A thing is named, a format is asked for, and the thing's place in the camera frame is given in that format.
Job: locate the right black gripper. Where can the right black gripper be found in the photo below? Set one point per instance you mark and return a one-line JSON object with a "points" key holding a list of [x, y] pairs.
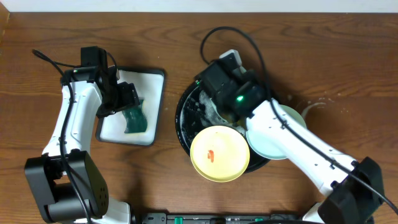
{"points": [[252, 77]]}

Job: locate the green yellow sponge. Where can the green yellow sponge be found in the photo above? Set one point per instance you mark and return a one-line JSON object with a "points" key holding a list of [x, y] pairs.
{"points": [[136, 121]]}

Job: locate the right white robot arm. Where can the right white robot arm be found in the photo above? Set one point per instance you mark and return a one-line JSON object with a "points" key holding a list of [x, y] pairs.
{"points": [[353, 190]]}

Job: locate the yellow plate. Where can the yellow plate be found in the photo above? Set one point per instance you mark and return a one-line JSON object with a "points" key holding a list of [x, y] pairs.
{"points": [[220, 153]]}

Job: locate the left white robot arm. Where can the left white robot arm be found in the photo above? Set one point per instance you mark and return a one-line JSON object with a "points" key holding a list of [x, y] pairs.
{"points": [[66, 184]]}

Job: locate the black round tray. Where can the black round tray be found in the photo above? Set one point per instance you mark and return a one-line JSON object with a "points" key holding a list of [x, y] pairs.
{"points": [[195, 112]]}

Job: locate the mint plate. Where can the mint plate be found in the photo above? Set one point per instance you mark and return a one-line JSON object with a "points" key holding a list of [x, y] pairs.
{"points": [[233, 56], [265, 147]]}

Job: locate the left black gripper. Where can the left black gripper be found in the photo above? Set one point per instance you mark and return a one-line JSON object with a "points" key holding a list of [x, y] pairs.
{"points": [[123, 101]]}

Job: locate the white rectangular sponge tray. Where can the white rectangular sponge tray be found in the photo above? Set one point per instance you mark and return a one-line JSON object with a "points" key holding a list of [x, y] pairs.
{"points": [[149, 84]]}

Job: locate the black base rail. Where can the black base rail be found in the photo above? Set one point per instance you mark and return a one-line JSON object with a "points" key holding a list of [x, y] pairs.
{"points": [[183, 218]]}

